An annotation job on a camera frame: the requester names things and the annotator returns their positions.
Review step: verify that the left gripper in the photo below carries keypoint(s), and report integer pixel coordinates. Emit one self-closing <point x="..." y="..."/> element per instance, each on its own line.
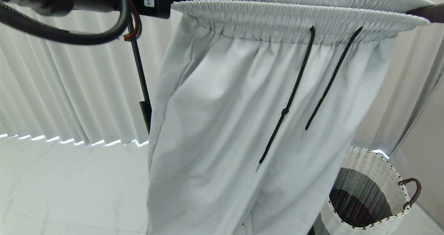
<point x="163" y="0"/>

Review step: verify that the black clothes rack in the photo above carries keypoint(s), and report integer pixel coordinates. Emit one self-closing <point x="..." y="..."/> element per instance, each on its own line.
<point x="140" y="75"/>

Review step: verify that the white curtain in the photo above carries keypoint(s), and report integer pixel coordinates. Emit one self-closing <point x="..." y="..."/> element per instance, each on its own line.
<point x="69" y="89"/>

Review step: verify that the pale grey shorts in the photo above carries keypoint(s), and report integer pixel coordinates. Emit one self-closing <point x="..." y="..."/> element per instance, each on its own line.
<point x="225" y="124"/>

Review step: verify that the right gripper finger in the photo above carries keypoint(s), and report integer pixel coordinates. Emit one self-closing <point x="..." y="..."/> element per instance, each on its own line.
<point x="428" y="14"/>

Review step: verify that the white laundry basket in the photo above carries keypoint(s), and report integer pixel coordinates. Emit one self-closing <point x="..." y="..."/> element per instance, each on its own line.
<point x="378" y="179"/>

